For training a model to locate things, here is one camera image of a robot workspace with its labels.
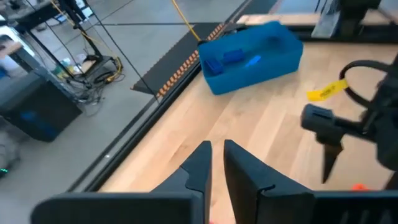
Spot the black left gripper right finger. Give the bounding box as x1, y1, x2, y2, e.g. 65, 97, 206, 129
223, 139, 398, 224

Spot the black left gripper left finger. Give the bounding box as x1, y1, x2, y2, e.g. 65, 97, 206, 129
30, 140, 213, 224

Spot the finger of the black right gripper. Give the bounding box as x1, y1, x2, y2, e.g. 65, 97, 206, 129
300, 103, 345, 185
384, 172, 398, 191

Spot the orange toy building block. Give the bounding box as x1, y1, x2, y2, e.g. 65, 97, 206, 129
351, 183, 371, 192

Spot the blue plastic bin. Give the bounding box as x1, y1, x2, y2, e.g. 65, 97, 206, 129
197, 21, 304, 96

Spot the black computer tower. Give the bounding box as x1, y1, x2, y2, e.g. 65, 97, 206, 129
0, 72, 83, 143

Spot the black orange-striped floor mat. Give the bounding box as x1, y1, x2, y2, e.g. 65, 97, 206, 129
130, 21, 237, 98

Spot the yellow cable tag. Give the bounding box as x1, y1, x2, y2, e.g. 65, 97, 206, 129
306, 78, 349, 102

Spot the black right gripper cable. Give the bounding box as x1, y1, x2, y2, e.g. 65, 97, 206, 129
338, 59, 398, 108

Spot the black aluminium table frame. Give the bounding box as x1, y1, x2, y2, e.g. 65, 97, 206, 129
66, 0, 398, 193

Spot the silver aluminium bracket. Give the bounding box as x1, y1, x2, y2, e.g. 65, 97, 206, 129
312, 0, 341, 39

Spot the black hanging cable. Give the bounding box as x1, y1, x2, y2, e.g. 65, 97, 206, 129
83, 0, 160, 96

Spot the yellow hanging cable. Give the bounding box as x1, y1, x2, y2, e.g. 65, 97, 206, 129
170, 0, 202, 42

